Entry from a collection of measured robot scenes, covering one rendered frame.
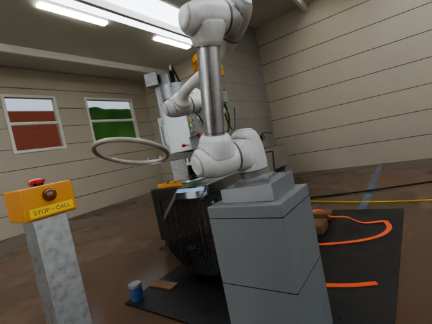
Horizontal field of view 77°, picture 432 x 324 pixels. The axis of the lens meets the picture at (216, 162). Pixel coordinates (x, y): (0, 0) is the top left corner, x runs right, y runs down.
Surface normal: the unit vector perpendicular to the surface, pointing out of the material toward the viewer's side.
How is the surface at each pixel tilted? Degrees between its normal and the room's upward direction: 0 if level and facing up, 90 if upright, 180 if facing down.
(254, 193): 90
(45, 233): 90
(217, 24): 113
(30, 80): 90
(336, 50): 90
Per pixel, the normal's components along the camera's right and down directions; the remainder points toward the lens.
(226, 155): 0.55, 0.18
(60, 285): 0.79, -0.13
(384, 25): -0.56, 0.16
